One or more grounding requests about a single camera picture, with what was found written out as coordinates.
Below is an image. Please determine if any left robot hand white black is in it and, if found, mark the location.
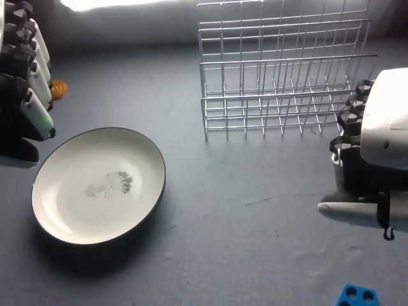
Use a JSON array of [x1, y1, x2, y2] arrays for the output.
[[0, 0, 57, 169]]

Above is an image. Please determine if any blue pentagon block with holes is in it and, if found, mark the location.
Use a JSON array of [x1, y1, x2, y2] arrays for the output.
[[334, 275, 381, 306]]

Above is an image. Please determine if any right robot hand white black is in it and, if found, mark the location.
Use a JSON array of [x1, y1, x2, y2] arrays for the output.
[[317, 68, 408, 240]]

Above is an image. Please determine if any silver wire plate rack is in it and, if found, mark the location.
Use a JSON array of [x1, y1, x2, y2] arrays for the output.
[[196, 0, 379, 142]]

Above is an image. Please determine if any white plate with dark rim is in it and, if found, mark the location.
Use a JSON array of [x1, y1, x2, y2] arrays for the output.
[[31, 127, 167, 247], [33, 149, 167, 247]]

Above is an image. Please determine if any small orange spiral toy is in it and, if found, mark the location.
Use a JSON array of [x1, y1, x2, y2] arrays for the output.
[[50, 79, 69, 101]]

